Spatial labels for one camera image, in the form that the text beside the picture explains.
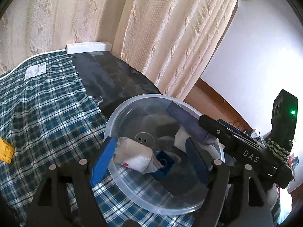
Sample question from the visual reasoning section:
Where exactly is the white tissue packet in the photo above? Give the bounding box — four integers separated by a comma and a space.
114, 137, 164, 174

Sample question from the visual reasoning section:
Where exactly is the clear plastic bowl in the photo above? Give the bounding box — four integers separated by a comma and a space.
103, 94, 225, 215

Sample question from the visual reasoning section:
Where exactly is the beige patterned curtain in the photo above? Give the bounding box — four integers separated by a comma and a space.
0, 0, 254, 102

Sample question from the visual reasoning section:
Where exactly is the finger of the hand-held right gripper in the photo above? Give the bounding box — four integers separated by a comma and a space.
217, 119, 262, 147
198, 114, 237, 148

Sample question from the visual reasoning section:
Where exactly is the black desktop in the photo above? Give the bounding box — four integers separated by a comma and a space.
71, 51, 164, 123

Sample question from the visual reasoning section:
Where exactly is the white foam block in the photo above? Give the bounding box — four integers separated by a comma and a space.
174, 126, 217, 158

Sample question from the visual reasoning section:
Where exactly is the white power strip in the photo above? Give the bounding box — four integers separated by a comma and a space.
66, 41, 112, 54

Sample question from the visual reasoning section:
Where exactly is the blue toy brick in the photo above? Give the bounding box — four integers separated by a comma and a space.
154, 150, 177, 179

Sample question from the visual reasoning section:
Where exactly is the yellow toy brick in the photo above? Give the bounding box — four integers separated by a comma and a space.
0, 137, 15, 164

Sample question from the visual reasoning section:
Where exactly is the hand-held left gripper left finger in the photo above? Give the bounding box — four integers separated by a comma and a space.
25, 137, 116, 227

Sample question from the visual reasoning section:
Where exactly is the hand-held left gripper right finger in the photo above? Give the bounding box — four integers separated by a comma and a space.
185, 138, 273, 227

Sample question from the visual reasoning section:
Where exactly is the blue plaid cloth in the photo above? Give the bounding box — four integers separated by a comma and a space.
0, 52, 197, 227

